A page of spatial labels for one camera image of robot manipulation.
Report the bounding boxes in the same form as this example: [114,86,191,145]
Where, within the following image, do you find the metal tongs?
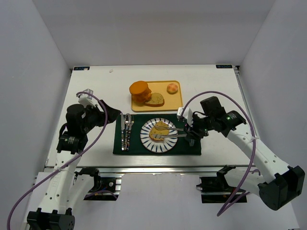
[152,126,187,138]

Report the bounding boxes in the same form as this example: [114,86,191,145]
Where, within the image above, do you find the seeded bread slice back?
[149,121,169,141]

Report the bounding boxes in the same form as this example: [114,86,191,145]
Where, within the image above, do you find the seeded bread slice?
[144,92,165,107]
[149,121,169,141]

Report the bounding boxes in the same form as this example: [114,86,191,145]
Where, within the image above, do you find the round bread bun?
[166,83,178,94]

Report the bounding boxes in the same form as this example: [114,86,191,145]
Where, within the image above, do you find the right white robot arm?
[177,96,305,215]

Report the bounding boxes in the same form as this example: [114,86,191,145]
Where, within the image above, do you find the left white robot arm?
[27,98,120,230]

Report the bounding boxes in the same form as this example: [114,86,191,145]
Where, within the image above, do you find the orange bread loaf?
[129,81,152,103]

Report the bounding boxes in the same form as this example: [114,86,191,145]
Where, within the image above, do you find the seeded bread slice front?
[144,92,165,107]

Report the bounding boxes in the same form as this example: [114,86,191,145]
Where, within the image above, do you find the metal spoon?
[124,114,132,150]

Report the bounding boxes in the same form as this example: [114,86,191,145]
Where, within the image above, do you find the grey-blue mug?
[189,138,195,147]

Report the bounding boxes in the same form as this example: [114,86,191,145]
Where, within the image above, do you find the metal fork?
[127,115,134,150]

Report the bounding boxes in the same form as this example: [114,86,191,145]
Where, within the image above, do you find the yellow tray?
[129,80,183,112]

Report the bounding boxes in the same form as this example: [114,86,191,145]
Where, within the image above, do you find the blue striped white plate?
[140,118,178,154]

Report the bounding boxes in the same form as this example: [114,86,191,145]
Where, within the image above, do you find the left blue table label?
[73,66,90,71]

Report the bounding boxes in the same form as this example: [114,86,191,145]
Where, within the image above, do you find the blue table label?
[73,66,90,71]
[215,64,233,69]

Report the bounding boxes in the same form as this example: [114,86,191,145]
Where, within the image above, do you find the right blue table label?
[215,64,233,69]

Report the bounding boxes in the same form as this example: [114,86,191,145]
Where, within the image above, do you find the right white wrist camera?
[177,107,193,127]

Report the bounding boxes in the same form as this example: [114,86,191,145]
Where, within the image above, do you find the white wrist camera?
[76,89,96,108]
[177,107,193,127]

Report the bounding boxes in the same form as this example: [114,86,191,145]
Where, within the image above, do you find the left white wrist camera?
[76,89,96,108]

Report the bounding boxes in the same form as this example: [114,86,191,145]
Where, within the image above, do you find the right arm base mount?
[196,166,236,204]

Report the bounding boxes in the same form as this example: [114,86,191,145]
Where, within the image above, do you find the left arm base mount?
[73,168,121,201]

